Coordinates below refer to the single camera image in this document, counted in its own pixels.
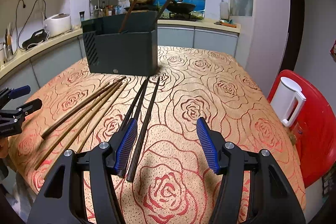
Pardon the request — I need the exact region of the dark brown wooden chopstick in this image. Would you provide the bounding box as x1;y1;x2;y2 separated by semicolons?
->
41;76;126;139

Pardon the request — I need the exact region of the dark black chopstick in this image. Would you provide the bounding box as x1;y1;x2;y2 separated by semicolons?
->
126;79;160;182
115;77;149;178

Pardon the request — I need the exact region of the light brown wooden chopstick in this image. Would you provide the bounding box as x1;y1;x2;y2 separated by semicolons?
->
34;80;124;171

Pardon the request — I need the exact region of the operator left hand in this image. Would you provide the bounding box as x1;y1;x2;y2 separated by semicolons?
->
0;137;9;159

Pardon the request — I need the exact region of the countertop utensil jar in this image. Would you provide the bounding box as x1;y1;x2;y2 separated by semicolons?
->
4;22;14;62

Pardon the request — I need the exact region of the black handheld appliance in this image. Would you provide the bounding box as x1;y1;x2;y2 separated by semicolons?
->
22;29;48;50

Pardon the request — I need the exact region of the red plastic chair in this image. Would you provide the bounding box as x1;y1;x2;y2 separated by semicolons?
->
267;69;335;188

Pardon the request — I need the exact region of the white rice cooker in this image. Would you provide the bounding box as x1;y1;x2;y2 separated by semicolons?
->
44;13;71;38

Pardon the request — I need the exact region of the rose patterned tablecloth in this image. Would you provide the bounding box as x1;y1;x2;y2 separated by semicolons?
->
9;47;306;223

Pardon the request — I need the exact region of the white plastic pitcher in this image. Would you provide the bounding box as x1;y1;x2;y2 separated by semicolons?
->
270;76;306;128

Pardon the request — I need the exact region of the dark green utensil holder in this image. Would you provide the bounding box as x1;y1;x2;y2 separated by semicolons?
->
82;11;158;76

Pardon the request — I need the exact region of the brown chopstick in holder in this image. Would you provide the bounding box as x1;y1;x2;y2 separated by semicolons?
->
118;0;138;33

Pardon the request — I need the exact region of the dark chopstick in holder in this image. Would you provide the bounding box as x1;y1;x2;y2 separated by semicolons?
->
155;0;173;22

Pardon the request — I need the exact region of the black wok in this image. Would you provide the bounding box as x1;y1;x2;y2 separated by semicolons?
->
166;1;196;14

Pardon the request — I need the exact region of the white plastic bottle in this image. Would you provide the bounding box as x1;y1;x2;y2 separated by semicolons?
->
220;0;230;20

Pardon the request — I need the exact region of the black power cable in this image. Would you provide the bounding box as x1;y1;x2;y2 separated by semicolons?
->
14;0;26;54
16;0;47;50

